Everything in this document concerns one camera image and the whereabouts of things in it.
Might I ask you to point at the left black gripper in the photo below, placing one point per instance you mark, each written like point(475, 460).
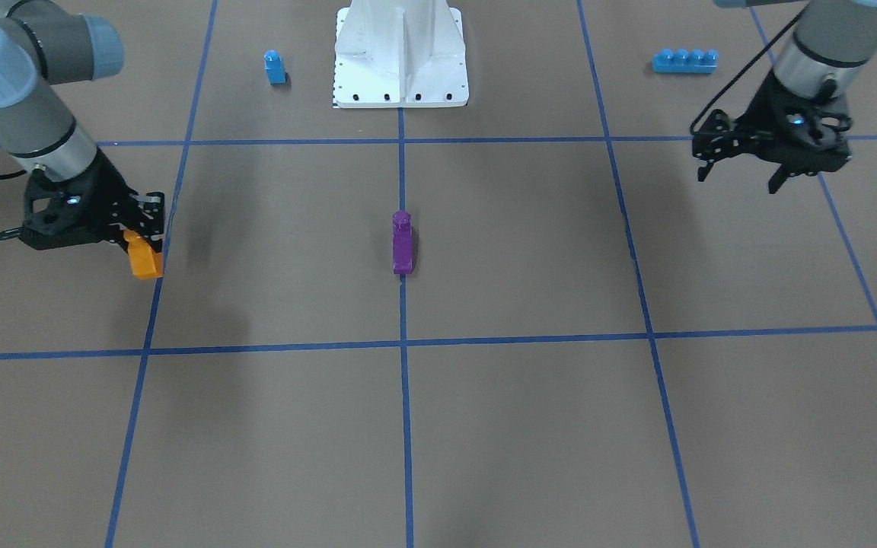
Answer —
point(763, 113)

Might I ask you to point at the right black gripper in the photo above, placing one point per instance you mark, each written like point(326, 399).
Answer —
point(109, 194)

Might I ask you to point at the orange trapezoid block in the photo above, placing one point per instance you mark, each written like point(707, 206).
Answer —
point(146, 263)

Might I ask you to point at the purple trapezoid block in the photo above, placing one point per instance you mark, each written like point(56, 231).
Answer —
point(402, 243)

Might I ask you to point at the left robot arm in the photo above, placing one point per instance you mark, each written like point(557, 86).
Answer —
point(835, 38)

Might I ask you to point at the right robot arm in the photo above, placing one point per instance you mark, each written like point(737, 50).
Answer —
point(42, 45)

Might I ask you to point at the long blue block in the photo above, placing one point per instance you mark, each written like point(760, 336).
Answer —
point(683, 61)

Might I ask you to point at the small blue block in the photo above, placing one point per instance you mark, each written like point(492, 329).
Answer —
point(274, 67)

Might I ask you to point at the white camera stand pedestal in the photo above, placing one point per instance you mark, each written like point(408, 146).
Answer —
point(399, 54)

